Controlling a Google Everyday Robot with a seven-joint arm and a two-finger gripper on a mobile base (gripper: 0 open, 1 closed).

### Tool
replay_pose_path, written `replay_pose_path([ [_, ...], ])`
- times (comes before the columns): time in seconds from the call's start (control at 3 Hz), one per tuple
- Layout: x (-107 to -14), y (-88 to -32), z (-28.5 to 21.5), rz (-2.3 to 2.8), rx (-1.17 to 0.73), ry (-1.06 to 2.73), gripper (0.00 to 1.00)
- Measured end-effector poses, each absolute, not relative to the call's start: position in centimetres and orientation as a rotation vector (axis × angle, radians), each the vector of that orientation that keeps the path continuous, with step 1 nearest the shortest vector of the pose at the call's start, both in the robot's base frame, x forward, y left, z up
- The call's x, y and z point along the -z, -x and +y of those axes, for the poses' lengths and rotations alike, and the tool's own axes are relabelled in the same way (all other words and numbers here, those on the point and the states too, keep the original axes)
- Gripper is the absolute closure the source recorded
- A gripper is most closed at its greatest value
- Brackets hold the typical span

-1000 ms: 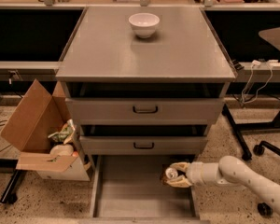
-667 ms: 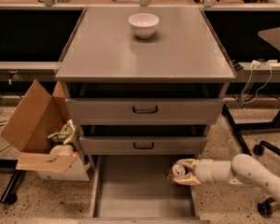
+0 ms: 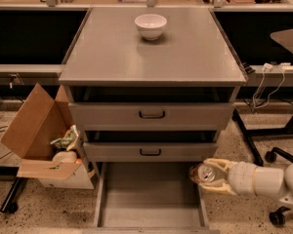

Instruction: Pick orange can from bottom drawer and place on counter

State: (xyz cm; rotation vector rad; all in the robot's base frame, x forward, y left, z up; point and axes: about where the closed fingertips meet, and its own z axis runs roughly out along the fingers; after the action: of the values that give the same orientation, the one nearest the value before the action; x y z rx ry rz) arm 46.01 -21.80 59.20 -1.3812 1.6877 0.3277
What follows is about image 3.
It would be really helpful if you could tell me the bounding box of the grey drawer cabinet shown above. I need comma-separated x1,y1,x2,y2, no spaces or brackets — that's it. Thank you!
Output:
58,6,248,168

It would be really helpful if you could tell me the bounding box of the white ceramic bowl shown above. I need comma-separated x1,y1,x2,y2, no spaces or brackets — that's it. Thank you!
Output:
135,14,167,40

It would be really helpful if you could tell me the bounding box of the white round object in box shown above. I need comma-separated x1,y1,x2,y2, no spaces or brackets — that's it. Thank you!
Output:
52,151,77,163

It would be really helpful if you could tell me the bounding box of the white power adapter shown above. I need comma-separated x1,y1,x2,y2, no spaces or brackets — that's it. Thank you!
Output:
263,62,273,71

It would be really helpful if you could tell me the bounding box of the orange soda can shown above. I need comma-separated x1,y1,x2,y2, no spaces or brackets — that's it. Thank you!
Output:
189,163,216,183

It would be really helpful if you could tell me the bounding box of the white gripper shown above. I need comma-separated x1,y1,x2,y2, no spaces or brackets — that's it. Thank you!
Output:
200,158,257,195

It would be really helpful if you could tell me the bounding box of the open cardboard box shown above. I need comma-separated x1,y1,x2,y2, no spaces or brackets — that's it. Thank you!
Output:
0,84,95,189

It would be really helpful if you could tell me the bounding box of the black office chair base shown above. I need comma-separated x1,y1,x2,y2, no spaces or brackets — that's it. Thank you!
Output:
264,146,293,227

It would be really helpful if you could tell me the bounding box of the grey bottom drawer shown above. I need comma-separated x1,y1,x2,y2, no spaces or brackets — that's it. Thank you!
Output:
95,162,208,232

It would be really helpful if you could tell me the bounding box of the white cable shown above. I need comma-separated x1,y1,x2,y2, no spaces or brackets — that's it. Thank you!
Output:
250,66,287,110

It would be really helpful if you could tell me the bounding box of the grey top drawer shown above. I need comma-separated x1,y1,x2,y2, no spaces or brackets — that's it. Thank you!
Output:
67,87,236,131

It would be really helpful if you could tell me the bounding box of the black table leg frame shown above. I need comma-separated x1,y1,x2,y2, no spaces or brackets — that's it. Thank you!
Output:
232,109,293,167

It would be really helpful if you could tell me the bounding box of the grey middle drawer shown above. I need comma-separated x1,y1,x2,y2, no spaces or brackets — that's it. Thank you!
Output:
83,131,217,162

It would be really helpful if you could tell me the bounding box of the green snack bag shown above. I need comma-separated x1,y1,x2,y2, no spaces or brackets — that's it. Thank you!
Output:
50,125,79,151

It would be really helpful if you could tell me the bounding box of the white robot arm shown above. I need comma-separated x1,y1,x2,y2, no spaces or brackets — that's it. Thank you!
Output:
195,158,293,210

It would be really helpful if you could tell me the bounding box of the grey drawer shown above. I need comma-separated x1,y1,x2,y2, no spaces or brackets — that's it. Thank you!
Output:
83,131,217,162
95,162,208,232
67,87,236,131

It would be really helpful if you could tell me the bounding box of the black left stand leg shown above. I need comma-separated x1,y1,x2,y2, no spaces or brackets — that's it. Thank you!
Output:
0,177,26,214

